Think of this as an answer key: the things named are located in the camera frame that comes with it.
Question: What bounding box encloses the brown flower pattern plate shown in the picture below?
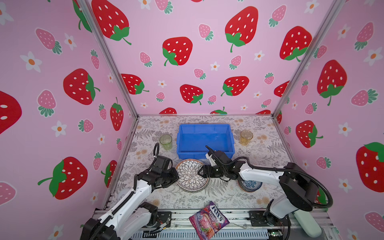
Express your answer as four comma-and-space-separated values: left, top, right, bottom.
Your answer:
176, 159, 210, 193

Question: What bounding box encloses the blue floral bowl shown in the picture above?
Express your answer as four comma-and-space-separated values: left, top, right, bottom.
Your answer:
238, 180, 263, 193

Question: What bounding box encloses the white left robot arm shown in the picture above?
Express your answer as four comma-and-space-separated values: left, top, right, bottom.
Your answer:
80, 156, 179, 240

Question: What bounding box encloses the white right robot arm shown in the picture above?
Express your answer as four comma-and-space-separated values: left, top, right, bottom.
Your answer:
198, 148, 333, 238

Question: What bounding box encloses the blue plastic bin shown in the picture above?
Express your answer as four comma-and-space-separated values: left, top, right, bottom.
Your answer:
177, 124, 235, 160

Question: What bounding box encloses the green glass cup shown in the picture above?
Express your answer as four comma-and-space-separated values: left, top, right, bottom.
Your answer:
159, 135, 173, 151

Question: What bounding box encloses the amber glass cup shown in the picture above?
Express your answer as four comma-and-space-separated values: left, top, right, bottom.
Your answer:
240, 130, 254, 146

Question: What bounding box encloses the purple Fox's candy bag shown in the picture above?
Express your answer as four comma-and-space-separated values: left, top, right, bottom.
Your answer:
189, 201, 230, 240

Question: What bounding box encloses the aluminium corner post left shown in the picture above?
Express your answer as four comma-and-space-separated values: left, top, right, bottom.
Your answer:
78, 1, 138, 119

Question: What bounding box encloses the aluminium corner post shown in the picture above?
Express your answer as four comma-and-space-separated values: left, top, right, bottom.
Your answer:
272, 0, 345, 120
78, 1, 138, 119

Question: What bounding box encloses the aluminium corner post right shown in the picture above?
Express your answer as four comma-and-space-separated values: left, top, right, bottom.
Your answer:
272, 0, 345, 120

